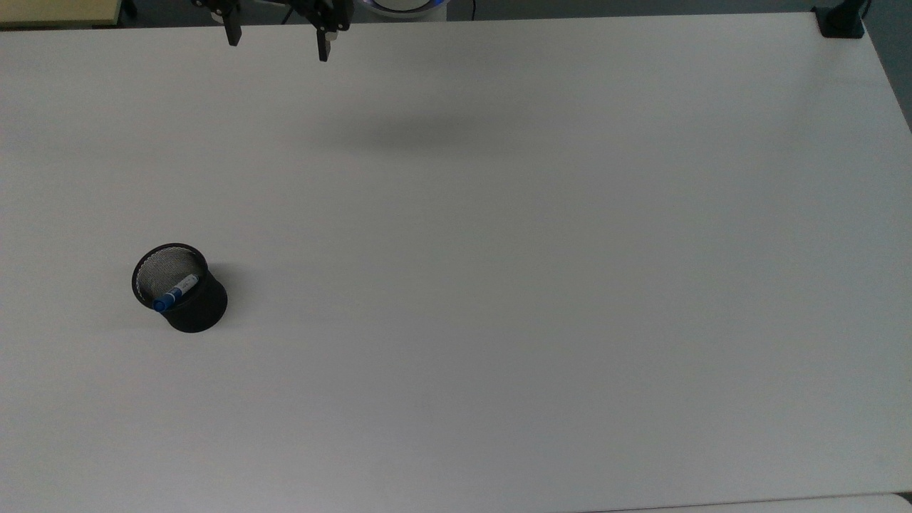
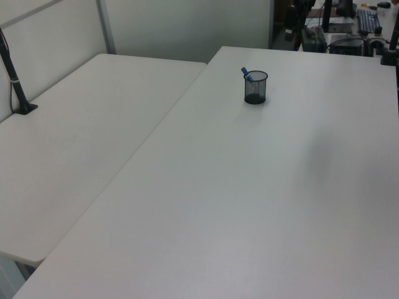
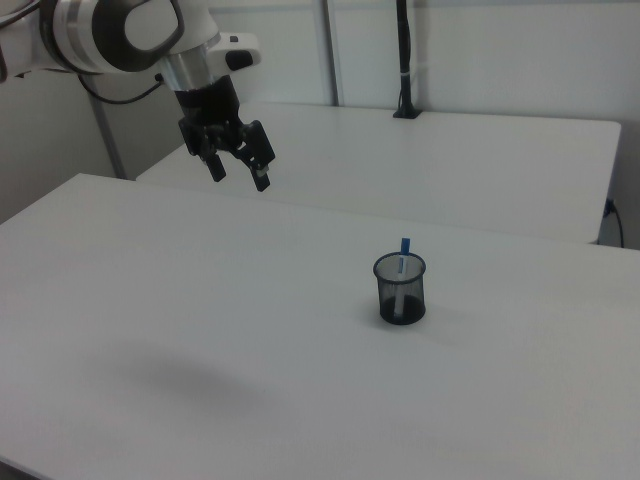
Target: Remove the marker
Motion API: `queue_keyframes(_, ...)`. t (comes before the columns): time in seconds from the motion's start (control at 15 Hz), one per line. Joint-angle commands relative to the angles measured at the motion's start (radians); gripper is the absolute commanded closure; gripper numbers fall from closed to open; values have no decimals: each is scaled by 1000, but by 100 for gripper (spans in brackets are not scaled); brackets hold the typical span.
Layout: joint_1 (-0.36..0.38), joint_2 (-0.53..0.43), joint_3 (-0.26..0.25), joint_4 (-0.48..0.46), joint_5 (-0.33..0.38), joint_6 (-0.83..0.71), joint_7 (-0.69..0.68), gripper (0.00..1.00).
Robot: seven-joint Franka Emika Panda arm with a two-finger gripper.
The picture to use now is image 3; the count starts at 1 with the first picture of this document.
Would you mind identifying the black camera pole with base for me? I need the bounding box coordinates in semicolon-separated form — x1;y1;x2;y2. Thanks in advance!
391;0;422;120

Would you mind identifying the blue and white marker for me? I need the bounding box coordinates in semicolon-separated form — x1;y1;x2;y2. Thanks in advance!
394;236;412;317

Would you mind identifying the black mesh pen cup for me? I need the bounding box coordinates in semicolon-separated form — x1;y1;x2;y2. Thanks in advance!
372;253;428;326

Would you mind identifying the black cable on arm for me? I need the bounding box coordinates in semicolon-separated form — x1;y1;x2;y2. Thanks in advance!
77;73;166;106

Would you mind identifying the black power cable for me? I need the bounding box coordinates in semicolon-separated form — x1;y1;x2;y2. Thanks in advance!
604;198;626;247

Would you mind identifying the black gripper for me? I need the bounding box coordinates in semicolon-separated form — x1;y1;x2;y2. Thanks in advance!
174;75;277;193

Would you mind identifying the grey partition frame post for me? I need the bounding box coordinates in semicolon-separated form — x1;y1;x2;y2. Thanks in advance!
318;0;346;107

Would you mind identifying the white side table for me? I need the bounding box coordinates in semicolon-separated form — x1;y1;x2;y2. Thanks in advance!
135;102;622;245

